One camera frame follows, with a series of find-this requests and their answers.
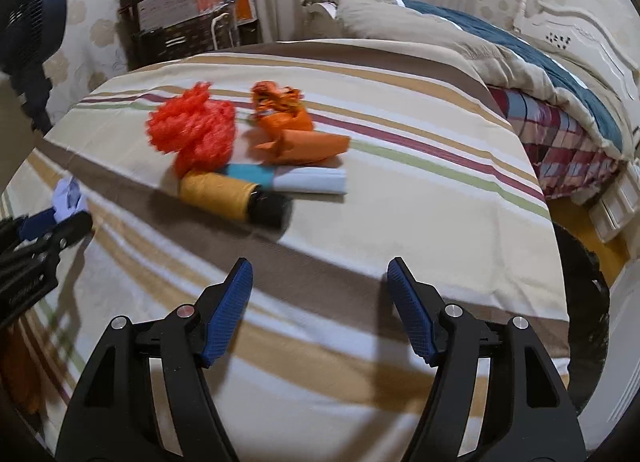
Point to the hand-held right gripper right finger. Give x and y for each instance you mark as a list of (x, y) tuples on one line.
[(412, 312)]

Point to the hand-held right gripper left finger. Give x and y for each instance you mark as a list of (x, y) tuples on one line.
[(227, 322)]

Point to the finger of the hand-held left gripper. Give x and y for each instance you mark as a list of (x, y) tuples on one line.
[(35, 226), (65, 239)]

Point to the yellow and black cylinder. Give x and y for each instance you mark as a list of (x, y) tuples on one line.
[(215, 192)]

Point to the light blue sock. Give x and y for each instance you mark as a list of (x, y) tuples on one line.
[(310, 182)]

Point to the orange foam net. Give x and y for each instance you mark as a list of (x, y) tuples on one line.
[(192, 127)]

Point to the black trash bin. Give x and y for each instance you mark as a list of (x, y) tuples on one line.
[(585, 317)]

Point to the orange sock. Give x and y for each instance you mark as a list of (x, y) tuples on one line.
[(300, 142)]

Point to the striped tablecloth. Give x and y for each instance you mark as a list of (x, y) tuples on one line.
[(350, 252)]

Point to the dark blue standing fan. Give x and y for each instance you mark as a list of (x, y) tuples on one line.
[(35, 17)]

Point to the white wardrobe door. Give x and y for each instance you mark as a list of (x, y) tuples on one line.
[(622, 352)]

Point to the plaid bed sheet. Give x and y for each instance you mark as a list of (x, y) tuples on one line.
[(560, 142)]

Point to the white plastic drawer unit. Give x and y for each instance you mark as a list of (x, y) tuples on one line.
[(615, 202)]

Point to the brown patterned storage bag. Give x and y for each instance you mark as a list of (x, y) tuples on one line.
[(185, 39)]

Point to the white cardboard box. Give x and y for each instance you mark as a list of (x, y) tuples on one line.
[(175, 2)]

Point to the white bed headboard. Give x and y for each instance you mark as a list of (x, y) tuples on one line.
[(580, 32)]

